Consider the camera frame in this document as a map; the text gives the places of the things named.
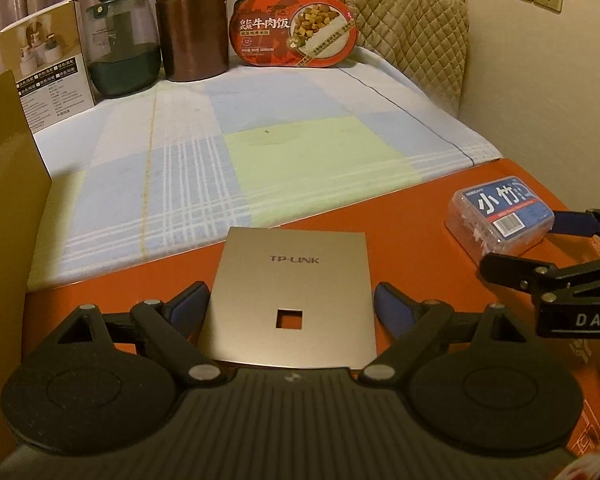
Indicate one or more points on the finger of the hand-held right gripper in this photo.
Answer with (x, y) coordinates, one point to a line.
(575, 222)
(510, 267)

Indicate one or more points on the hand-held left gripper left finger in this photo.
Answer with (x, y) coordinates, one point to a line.
(195, 301)

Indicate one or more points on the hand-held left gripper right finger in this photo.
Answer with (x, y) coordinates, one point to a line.
(389, 305)

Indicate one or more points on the clear toothpick box blue label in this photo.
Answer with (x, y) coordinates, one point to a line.
(505, 215)

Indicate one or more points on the gold square wall panel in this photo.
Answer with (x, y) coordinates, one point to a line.
(260, 285)

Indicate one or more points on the brown cardboard box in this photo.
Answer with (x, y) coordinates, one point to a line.
(5, 210)

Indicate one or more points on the pale checked cloth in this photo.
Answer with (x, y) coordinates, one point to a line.
(230, 160)

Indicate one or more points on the chair with quilted beige cover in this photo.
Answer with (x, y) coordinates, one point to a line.
(415, 40)

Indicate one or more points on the green glass jar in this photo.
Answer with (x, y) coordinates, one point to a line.
(125, 60)

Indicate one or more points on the brown metal canister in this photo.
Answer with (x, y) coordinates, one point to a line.
(192, 30)

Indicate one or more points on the white product box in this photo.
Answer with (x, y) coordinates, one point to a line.
(50, 70)

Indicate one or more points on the red instant meal box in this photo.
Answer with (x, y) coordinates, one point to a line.
(290, 32)

